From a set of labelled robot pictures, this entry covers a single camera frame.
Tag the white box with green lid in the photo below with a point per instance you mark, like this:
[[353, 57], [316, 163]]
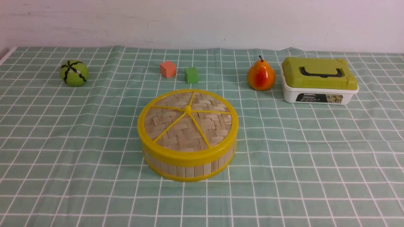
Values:
[[317, 80]]

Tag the green checkered tablecloth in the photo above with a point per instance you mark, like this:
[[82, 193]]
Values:
[[70, 156]]

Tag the green toy watermelon ball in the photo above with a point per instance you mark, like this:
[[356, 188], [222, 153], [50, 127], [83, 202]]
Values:
[[74, 73]]

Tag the orange foam cube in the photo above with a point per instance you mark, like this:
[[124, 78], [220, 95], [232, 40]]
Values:
[[168, 69]]

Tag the orange toy pear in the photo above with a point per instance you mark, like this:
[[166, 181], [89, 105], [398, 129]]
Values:
[[261, 76]]

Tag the yellow woven steamer lid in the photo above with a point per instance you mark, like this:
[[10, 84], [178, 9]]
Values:
[[188, 127]]

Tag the yellow bamboo steamer basket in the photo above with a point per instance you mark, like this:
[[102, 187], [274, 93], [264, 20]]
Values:
[[189, 174]]

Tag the green foam cube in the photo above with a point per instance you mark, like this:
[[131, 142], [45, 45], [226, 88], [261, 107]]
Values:
[[191, 75]]

